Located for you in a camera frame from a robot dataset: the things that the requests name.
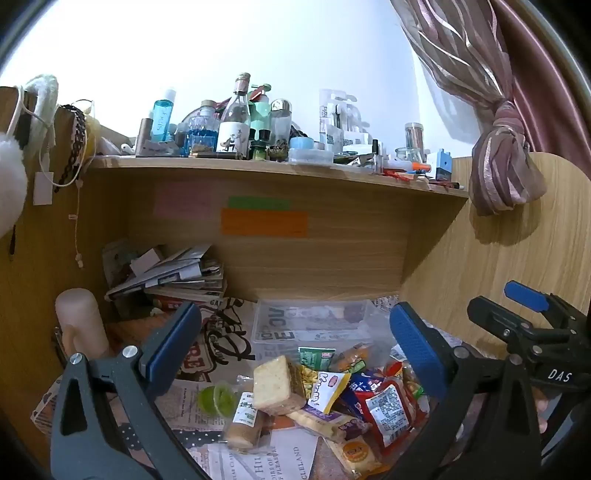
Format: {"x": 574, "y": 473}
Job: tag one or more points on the clear flat case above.
{"x": 310, "y": 156}

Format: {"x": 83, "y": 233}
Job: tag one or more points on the black lace band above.
{"x": 76, "y": 147}

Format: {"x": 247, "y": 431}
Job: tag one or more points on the beige wrapped cake block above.
{"x": 277, "y": 385}

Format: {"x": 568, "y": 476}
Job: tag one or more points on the wooden shelf unit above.
{"x": 323, "y": 261}

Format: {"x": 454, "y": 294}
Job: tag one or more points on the green lime candy packet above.
{"x": 217, "y": 400}

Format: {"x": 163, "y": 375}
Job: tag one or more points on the blue glass bottle with cork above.
{"x": 202, "y": 134}

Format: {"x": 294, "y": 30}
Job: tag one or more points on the yellow and white snack packet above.
{"x": 325, "y": 390}

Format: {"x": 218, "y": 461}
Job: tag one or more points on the pink striped curtain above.
{"x": 498, "y": 115}

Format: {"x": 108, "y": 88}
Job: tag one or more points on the light blue cream jar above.
{"x": 302, "y": 143}

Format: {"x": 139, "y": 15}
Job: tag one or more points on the person's right hand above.
{"x": 543, "y": 413}

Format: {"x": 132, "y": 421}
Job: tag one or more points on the tall blue liquid bottle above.
{"x": 162, "y": 117}

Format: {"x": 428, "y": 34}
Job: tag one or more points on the stack of books and papers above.
{"x": 175, "y": 277}

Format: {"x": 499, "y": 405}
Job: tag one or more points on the glass jar of swabs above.
{"x": 414, "y": 136}

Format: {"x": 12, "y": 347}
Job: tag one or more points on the orange round cake packet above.
{"x": 358, "y": 454}

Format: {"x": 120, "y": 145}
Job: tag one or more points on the dark green small bottle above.
{"x": 259, "y": 145}

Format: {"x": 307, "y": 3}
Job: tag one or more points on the green snack packet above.
{"x": 316, "y": 357}

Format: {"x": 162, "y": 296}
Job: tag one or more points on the red snack packet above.
{"x": 390, "y": 410}

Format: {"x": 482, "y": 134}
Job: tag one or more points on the orange sticky note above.
{"x": 263, "y": 222}

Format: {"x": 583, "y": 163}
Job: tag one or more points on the orange bread packet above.
{"x": 358, "y": 355}

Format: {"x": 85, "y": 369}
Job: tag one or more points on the beige cylinder bottle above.
{"x": 81, "y": 318}

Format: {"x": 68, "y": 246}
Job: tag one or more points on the purple label snack packet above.
{"x": 323, "y": 422}

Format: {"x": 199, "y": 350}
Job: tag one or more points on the brown roll cake packet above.
{"x": 244, "y": 422}

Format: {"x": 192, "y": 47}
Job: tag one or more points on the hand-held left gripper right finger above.
{"x": 415, "y": 344}

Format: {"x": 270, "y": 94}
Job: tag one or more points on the blue snack packet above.
{"x": 364, "y": 390}

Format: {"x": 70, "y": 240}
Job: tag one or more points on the white fluffy headband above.
{"x": 44, "y": 104}

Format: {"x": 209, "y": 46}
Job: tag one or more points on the clear plastic box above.
{"x": 314, "y": 318}

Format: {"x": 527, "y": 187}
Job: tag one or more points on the brown tube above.
{"x": 146, "y": 134}

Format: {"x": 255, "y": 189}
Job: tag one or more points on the white earbuds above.
{"x": 127, "y": 147}

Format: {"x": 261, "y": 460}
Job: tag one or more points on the orange marker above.
{"x": 419, "y": 166}

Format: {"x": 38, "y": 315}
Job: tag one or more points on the green sticky note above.
{"x": 258, "y": 203}

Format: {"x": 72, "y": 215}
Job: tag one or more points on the clear jar with silver cap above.
{"x": 280, "y": 122}

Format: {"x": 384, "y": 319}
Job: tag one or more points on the pink sticky note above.
{"x": 182, "y": 199}

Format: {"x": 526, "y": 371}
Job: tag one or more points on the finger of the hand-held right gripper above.
{"x": 526, "y": 295}
{"x": 498, "y": 318}

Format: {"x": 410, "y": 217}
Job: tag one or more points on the pile of snack packets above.
{"x": 221, "y": 337}

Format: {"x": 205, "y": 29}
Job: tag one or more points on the white fluffy plush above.
{"x": 10, "y": 184}

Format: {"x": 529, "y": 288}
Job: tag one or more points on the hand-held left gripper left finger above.
{"x": 173, "y": 339}

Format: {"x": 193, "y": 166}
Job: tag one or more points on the mint green pump bottle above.
{"x": 262, "y": 113}

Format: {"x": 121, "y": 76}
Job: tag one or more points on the clear bottle with white label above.
{"x": 234, "y": 124}

